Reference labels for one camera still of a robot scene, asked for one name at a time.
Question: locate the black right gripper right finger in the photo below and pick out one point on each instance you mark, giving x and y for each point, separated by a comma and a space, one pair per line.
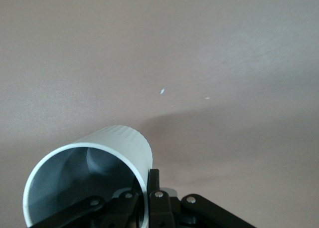
162, 210

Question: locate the white mug with grey interior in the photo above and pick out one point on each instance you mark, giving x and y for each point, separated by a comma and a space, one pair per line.
119, 139

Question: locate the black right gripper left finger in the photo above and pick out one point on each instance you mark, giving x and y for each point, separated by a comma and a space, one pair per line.
109, 210

